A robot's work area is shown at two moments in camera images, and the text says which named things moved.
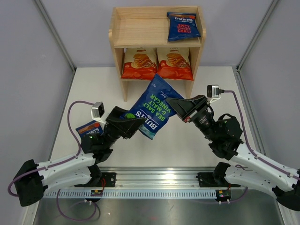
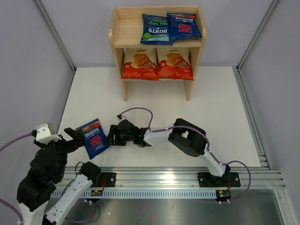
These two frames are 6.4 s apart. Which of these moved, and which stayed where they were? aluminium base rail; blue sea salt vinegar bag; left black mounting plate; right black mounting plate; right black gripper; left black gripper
Moved: left black gripper; blue sea salt vinegar bag; right black gripper
Stayed: aluminium base rail; left black mounting plate; right black mounting plate
